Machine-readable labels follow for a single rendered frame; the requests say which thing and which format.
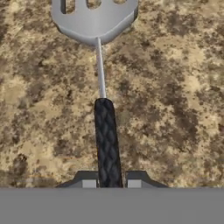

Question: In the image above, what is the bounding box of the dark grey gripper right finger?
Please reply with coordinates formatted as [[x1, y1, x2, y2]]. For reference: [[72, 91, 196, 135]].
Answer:
[[125, 170, 170, 189]]

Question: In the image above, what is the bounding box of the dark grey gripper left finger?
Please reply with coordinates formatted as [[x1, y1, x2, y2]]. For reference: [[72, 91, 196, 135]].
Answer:
[[56, 170, 100, 189]]

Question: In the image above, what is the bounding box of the steel spatula with black handle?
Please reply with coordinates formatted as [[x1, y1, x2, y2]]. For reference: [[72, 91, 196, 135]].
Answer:
[[50, 0, 140, 188]]

